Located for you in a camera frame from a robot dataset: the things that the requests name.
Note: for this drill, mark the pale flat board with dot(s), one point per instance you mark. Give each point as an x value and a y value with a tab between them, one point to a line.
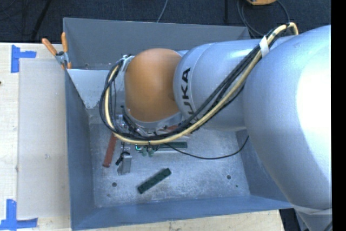
43	129

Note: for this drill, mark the red-brown flat block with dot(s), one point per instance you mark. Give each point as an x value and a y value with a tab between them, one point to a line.
110	151

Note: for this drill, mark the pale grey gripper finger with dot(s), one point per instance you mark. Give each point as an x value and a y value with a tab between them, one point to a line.
127	165
120	169

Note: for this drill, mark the grey metal bin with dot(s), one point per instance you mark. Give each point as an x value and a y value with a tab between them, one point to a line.
189	175

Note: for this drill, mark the dark green flat block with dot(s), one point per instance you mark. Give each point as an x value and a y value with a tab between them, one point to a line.
154	180

